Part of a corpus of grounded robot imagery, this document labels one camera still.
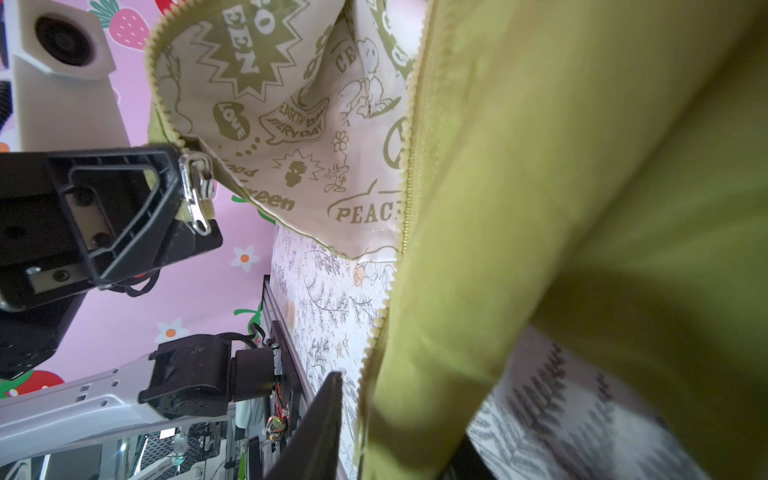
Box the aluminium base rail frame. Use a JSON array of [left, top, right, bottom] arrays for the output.
[[1, 290, 306, 479]]

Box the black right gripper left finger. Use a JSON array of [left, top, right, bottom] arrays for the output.
[[44, 145, 223, 285]]

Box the green zip-up jacket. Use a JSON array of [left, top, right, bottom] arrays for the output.
[[146, 1, 767, 479]]

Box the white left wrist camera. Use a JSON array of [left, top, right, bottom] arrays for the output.
[[1, 1, 130, 152]]

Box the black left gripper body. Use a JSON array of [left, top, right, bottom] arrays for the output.
[[1, 150, 88, 380]]

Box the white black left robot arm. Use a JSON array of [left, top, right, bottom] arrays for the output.
[[1, 145, 273, 464]]

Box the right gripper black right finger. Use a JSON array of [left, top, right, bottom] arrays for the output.
[[265, 372, 343, 480]]

